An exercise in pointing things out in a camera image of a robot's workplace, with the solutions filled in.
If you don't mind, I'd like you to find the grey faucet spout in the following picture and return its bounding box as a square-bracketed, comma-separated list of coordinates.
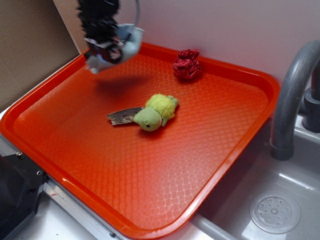
[270, 40, 320, 161]

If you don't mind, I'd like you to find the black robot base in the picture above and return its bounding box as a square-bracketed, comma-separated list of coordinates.
[0, 154, 46, 240]

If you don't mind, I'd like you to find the round sink drain cover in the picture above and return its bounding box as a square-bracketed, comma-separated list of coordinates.
[249, 191, 301, 235]

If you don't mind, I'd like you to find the crumpled red cloth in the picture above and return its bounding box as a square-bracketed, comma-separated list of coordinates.
[172, 49, 203, 80]

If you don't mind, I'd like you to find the green yellow plush toy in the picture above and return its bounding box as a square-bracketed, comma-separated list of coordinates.
[133, 93, 179, 132]

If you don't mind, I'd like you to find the grey plastic sink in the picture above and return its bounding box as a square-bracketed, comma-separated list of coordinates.
[192, 123, 320, 240]

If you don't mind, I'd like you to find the grey ribbed cable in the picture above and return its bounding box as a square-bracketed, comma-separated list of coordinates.
[133, 0, 141, 27]

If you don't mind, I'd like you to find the orange plastic tray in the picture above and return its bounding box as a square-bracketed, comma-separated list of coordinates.
[0, 43, 280, 240]

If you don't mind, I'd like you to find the dark grey faucet handle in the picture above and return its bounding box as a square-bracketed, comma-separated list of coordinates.
[302, 62, 320, 133]

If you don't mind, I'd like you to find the light blue cloth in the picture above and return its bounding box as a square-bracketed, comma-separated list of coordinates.
[85, 24, 144, 74]

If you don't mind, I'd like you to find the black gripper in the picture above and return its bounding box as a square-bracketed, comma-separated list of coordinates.
[77, 0, 123, 64]

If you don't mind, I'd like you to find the light wooden board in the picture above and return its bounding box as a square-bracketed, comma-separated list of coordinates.
[53, 0, 88, 54]

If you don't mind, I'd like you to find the brown wood piece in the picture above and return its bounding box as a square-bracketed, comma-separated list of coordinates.
[106, 107, 144, 126]

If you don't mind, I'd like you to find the brown cardboard panel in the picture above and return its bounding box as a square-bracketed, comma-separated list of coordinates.
[0, 0, 79, 111]

